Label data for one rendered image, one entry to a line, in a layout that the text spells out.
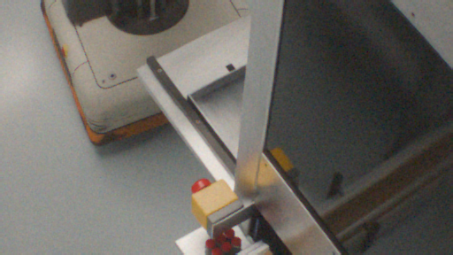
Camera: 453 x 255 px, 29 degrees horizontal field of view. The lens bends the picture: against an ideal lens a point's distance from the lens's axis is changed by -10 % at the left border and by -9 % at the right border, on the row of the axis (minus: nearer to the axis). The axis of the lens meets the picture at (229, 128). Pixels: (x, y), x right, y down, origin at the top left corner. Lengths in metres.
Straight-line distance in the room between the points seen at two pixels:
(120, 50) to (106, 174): 0.40
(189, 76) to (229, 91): 0.09
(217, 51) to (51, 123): 1.09
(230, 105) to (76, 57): 0.95
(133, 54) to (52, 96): 0.41
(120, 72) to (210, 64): 0.77
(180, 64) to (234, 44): 0.13
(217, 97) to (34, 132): 1.15
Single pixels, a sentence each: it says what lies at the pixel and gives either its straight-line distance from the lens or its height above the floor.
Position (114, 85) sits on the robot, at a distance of 2.77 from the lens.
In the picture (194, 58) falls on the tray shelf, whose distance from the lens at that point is 2.08.
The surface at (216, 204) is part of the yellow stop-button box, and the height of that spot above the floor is 1.03.
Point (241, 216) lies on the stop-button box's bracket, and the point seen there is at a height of 1.00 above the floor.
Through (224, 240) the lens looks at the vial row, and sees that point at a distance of 1.80.
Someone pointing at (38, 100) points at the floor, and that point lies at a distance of 3.11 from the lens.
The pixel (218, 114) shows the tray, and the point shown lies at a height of 0.88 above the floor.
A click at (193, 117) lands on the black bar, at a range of 1.97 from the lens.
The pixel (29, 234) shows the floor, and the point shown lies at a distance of 2.87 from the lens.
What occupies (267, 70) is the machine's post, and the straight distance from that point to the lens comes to 1.39.
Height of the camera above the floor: 2.56
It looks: 58 degrees down
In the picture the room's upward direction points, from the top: 5 degrees clockwise
